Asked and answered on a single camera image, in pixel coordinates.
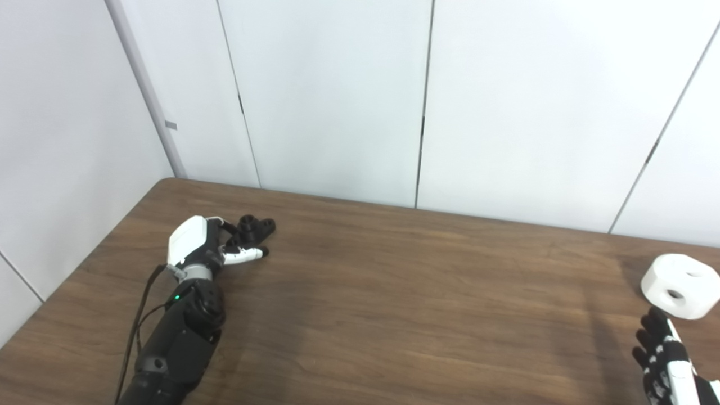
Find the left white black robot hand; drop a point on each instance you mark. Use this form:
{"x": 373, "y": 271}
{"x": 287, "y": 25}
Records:
{"x": 188, "y": 239}

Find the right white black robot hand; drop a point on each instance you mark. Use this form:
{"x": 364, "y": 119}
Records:
{"x": 664, "y": 360}

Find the black flanged holder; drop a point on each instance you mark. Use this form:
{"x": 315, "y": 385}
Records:
{"x": 253, "y": 228}

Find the round white piece with hole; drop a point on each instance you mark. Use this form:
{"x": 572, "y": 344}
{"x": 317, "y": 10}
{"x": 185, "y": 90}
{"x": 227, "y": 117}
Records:
{"x": 683, "y": 275}

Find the grey wall corner post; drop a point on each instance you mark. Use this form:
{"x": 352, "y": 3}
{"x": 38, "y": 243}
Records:
{"x": 147, "y": 90}

